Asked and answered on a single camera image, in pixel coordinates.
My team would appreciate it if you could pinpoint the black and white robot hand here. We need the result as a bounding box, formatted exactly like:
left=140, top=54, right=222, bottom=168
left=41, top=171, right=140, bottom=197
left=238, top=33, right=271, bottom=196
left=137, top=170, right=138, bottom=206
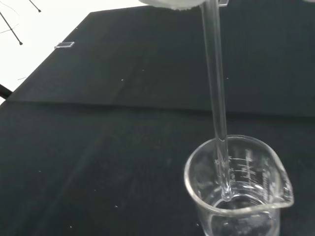
left=137, top=0, right=206, bottom=11

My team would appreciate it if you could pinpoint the black tripod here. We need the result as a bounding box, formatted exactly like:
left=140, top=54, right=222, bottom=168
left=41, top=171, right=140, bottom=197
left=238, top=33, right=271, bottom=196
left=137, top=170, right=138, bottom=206
left=0, top=0, right=42, bottom=46

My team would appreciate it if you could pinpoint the black bench cloth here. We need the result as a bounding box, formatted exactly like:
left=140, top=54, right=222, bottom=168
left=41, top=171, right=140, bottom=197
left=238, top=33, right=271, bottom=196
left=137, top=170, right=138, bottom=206
left=0, top=0, right=315, bottom=236

